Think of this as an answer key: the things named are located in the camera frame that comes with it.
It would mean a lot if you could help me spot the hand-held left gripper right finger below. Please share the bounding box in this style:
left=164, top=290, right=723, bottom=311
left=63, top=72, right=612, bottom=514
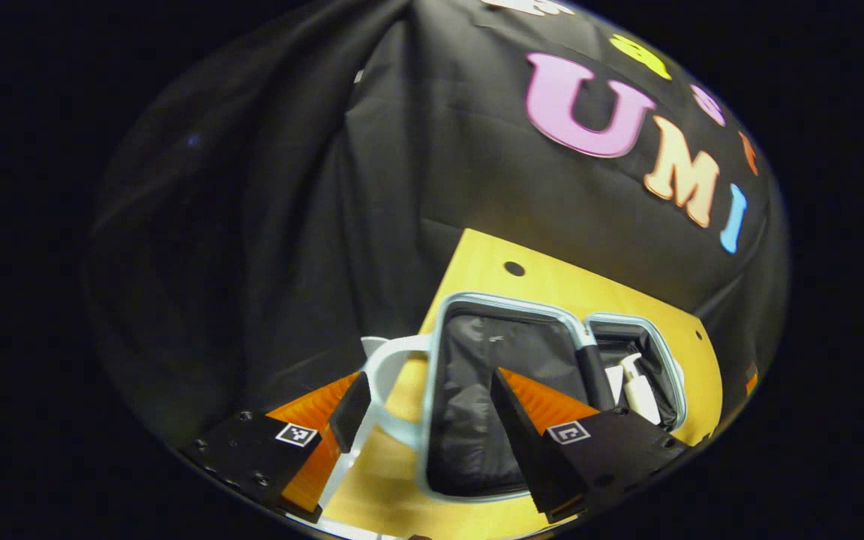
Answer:
left=490, top=367, right=692, bottom=524

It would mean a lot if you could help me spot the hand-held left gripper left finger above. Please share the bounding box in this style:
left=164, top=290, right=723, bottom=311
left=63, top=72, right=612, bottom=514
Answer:
left=179, top=370, right=373, bottom=524

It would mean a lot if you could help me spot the white pump bottle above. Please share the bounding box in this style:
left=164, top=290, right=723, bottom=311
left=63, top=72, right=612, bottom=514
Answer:
left=621, top=352, right=662, bottom=425

